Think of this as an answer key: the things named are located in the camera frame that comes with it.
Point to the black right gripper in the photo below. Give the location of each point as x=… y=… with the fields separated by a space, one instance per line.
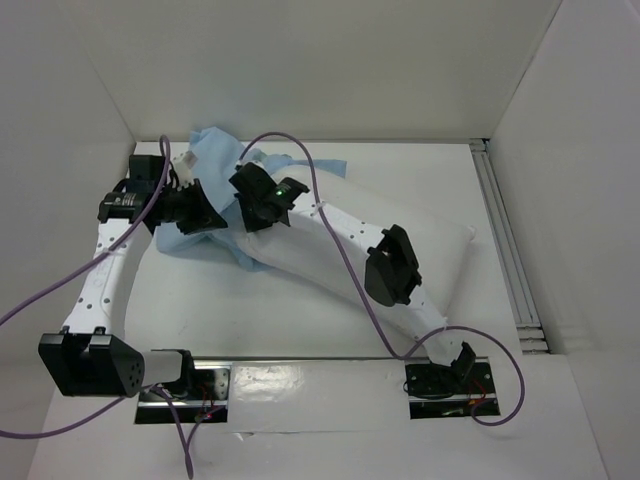
x=248 y=201

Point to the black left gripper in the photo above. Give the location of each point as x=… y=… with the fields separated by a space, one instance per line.
x=205 y=217

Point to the light blue pillowcase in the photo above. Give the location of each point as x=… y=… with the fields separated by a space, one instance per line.
x=217 y=153

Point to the white pillow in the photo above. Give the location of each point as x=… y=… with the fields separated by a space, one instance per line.
x=440 y=244

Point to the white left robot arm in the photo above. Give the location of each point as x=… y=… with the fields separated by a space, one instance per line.
x=89 y=356

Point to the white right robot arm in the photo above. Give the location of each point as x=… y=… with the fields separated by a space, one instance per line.
x=289 y=226

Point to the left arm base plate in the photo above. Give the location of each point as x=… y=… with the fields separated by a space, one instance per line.
x=200 y=395

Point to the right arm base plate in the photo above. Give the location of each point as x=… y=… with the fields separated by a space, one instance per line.
x=434 y=394

